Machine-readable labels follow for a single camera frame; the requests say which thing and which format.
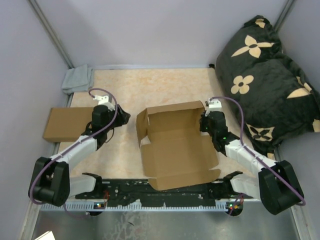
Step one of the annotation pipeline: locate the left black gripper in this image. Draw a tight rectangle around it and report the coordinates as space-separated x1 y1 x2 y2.
103 104 131 132

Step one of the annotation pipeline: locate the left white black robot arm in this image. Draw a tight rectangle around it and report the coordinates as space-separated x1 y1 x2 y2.
28 104 131 207

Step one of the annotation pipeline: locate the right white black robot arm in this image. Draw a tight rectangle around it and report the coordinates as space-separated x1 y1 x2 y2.
199 111 306 215

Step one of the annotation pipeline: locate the small closed cardboard box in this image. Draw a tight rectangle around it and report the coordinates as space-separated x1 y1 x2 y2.
43 107 94 143

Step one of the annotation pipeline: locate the grey folded cloth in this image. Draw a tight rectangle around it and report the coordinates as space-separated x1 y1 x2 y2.
61 64 94 94

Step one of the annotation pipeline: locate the black floral pillow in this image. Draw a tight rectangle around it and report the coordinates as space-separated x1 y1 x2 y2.
214 15 320 155

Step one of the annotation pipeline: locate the white paper corner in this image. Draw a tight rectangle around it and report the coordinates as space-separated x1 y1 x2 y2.
34 231 56 240

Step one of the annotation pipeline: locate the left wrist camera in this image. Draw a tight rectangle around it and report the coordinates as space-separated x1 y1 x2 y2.
93 94 115 111

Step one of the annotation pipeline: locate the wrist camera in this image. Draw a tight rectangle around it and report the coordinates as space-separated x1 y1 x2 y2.
93 94 115 111
205 98 222 111

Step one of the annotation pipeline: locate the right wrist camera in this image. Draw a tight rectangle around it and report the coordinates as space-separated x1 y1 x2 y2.
205 98 222 111

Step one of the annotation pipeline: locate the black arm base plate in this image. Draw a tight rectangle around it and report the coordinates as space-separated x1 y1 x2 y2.
75 178 238 207

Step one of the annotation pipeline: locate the aluminium frame rail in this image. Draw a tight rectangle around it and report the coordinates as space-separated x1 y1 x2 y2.
29 180 303 213

